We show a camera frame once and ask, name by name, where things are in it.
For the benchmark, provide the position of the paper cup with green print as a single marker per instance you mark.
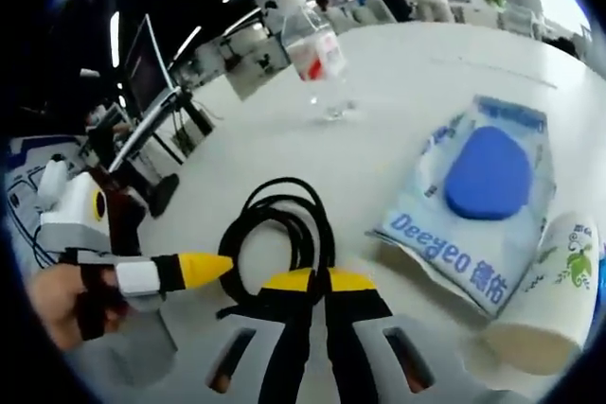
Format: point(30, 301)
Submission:
point(544, 309)

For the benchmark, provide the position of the person's left hand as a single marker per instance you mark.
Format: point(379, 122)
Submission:
point(57, 304)

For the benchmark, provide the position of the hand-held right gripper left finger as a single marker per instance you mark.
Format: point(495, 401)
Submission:
point(284, 328)

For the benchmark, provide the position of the clear plastic water bottle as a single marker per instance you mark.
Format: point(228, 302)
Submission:
point(317, 54)

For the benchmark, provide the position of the wipes pack with blue disc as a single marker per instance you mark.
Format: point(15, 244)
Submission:
point(487, 177)

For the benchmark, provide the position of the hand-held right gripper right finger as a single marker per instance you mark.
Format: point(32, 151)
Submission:
point(350, 328)

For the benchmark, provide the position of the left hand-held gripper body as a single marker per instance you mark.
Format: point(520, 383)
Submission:
point(78, 215)

